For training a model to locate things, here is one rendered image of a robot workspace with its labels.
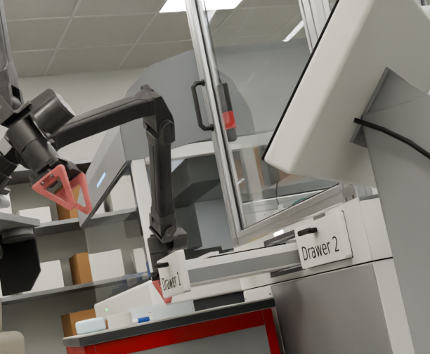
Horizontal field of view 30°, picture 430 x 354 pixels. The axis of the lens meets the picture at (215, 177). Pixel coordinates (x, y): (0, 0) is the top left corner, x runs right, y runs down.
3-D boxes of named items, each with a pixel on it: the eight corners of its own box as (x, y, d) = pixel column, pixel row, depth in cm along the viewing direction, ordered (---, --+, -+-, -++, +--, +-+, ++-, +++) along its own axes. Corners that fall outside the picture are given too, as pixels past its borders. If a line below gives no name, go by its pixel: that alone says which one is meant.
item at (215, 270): (189, 285, 212) (185, 262, 213) (169, 291, 236) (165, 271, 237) (328, 258, 223) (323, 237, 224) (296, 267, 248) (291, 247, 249)
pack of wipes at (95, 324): (106, 329, 266) (104, 315, 267) (77, 335, 264) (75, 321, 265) (104, 329, 281) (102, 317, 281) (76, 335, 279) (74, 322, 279)
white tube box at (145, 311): (138, 323, 274) (135, 307, 275) (128, 324, 282) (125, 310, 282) (171, 316, 281) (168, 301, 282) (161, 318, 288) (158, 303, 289)
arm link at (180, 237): (151, 212, 247) (166, 227, 241) (182, 208, 254) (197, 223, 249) (142, 244, 252) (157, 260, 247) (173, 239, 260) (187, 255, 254)
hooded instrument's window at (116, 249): (150, 279, 305) (128, 163, 312) (96, 303, 474) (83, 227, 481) (417, 230, 337) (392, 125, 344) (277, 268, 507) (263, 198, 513)
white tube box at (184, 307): (152, 320, 245) (150, 307, 245) (156, 319, 253) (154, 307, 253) (193, 312, 244) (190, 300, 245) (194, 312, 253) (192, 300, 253)
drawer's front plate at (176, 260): (185, 292, 210) (177, 250, 211) (163, 298, 237) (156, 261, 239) (191, 291, 210) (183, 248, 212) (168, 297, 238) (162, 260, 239)
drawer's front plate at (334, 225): (346, 258, 189) (336, 211, 191) (302, 269, 216) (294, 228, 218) (353, 256, 189) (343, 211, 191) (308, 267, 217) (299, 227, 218)
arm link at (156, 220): (138, 107, 223) (159, 126, 216) (157, 101, 226) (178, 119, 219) (146, 225, 250) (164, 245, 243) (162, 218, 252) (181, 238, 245)
